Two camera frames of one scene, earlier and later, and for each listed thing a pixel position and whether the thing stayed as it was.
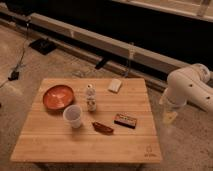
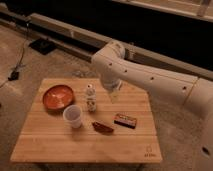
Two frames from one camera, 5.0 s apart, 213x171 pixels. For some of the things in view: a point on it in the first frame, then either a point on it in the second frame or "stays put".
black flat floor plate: (43, 45) stays put
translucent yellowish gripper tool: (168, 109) -> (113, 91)
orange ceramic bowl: (58, 97) stays put
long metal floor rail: (95, 47) stays put
